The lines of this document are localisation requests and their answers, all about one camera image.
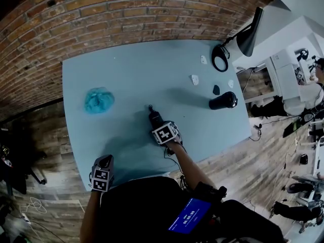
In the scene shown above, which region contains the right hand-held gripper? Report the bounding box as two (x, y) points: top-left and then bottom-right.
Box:
(151, 120), (182, 146)

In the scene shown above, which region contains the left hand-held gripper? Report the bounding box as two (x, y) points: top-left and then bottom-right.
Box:
(90, 154), (115, 193)

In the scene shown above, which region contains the person's left forearm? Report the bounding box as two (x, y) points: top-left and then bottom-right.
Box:
(79, 190), (102, 243)

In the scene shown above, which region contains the person's right forearm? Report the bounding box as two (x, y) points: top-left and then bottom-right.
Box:
(166, 139), (216, 195)

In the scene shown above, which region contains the person's black shirt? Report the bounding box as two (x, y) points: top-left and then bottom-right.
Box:
(97, 176), (287, 243)

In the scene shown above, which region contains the blue crumpled cloth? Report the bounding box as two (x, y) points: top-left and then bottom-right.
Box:
(84, 87), (115, 115)

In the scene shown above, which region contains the black tumbler bottle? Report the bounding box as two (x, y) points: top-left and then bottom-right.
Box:
(209, 91), (239, 111)

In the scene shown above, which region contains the light blue table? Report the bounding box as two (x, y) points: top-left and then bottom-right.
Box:
(62, 39), (253, 191)

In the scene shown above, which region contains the blue-screen phone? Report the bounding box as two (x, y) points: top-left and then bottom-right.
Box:
(168, 197), (212, 235)

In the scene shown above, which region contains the black desk lamp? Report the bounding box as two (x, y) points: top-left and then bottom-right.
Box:
(211, 6), (265, 73)

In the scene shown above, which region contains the white desk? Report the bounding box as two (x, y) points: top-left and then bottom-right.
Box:
(232, 48), (307, 104)

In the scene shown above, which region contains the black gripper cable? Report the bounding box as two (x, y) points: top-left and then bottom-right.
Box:
(163, 135), (188, 187)

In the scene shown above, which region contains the black chest mount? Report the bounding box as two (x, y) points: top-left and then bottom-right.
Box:
(194, 181), (227, 205)

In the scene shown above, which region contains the white floor cable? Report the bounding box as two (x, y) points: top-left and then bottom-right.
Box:
(19, 196), (48, 225)

